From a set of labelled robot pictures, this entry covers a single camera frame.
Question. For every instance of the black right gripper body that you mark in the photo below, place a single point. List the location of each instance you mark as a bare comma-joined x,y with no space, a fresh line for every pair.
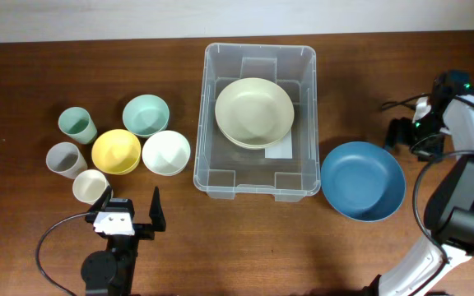
425,136

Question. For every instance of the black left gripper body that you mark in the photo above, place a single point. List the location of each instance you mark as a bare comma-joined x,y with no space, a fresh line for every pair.
123,245

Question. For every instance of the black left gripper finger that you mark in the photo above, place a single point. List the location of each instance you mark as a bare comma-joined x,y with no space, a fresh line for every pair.
103,200
156,213

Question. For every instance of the cream plastic cup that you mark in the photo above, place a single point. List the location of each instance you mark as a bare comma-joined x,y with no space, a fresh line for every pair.
89,185

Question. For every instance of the yellow plastic bowl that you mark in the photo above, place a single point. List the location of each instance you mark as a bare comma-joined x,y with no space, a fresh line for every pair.
116,152

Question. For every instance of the grey plastic cup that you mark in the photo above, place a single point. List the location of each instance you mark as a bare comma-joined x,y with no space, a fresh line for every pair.
66,160

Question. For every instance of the green plastic cup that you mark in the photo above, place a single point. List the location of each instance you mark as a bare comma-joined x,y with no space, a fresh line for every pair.
76,123

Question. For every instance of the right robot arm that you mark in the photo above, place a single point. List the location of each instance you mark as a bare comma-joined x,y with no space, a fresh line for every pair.
448,222

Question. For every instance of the white plastic bowl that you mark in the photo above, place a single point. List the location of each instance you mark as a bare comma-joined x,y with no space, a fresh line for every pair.
166,153

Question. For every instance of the clear plastic storage bin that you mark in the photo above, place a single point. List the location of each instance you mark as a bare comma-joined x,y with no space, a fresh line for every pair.
222,169

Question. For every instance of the green plastic bowl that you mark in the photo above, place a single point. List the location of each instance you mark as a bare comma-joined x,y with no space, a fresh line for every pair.
146,115

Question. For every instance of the beige plastic plate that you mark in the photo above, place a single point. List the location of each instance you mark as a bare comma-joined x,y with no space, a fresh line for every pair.
254,113

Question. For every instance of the white paper label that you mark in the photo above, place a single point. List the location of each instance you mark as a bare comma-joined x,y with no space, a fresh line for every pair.
281,150

